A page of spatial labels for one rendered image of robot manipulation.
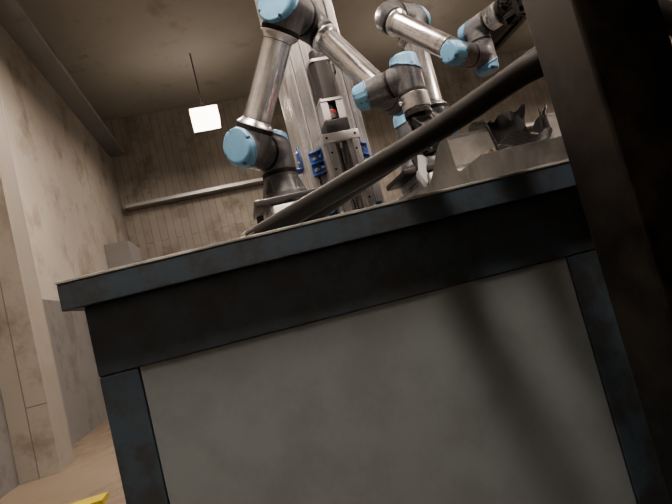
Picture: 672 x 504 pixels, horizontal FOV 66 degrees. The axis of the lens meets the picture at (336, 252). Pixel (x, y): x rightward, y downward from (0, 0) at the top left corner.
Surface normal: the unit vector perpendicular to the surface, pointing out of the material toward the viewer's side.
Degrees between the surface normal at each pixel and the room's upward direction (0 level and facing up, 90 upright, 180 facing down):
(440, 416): 90
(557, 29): 90
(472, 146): 84
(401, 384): 90
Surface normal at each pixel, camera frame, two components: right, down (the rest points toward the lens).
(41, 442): 0.18, -0.12
